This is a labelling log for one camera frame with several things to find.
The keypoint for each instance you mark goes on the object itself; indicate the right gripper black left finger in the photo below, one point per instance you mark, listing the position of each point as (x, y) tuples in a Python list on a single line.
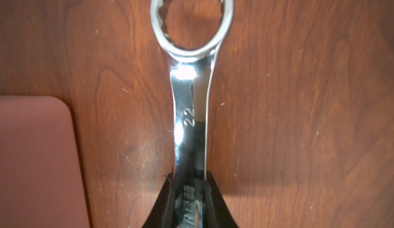
[(162, 213)]

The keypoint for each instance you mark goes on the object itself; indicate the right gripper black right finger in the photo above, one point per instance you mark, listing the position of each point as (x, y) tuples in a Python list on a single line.
[(217, 214)]

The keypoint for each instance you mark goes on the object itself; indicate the pink plastic storage box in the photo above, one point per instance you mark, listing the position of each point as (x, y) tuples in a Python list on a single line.
[(41, 178)]

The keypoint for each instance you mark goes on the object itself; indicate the large silver combination wrench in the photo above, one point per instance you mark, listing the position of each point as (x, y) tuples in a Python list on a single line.
[(190, 74)]

